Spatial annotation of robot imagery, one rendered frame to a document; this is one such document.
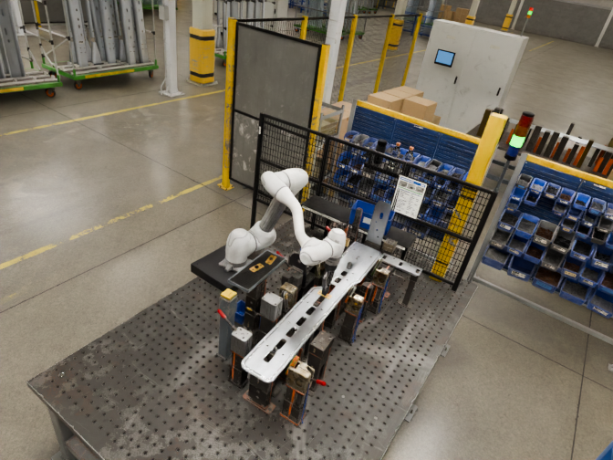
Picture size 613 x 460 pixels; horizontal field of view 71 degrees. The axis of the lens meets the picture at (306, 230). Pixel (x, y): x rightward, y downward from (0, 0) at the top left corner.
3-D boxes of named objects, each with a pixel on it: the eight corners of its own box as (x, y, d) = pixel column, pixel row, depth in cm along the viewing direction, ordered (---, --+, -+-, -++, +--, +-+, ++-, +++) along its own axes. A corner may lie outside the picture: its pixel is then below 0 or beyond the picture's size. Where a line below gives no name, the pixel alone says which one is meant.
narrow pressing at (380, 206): (380, 245, 308) (391, 204, 290) (366, 239, 312) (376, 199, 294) (380, 245, 309) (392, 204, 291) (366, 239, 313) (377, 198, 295)
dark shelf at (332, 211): (406, 252, 307) (408, 248, 305) (299, 207, 339) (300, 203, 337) (416, 238, 323) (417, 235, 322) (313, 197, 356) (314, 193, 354)
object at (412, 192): (416, 221, 317) (429, 183, 300) (389, 210, 325) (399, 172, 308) (417, 219, 318) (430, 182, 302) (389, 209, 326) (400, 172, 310)
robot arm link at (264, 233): (239, 240, 314) (263, 232, 328) (252, 256, 309) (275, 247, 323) (277, 164, 262) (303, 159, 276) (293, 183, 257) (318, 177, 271)
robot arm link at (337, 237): (332, 245, 245) (316, 253, 237) (337, 223, 237) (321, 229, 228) (347, 255, 239) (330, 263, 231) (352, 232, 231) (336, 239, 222)
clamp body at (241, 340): (240, 392, 227) (244, 344, 207) (223, 381, 231) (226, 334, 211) (251, 380, 234) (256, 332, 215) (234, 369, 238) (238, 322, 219)
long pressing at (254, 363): (275, 388, 197) (275, 386, 196) (235, 364, 205) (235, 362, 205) (383, 254, 303) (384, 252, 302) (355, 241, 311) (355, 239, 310)
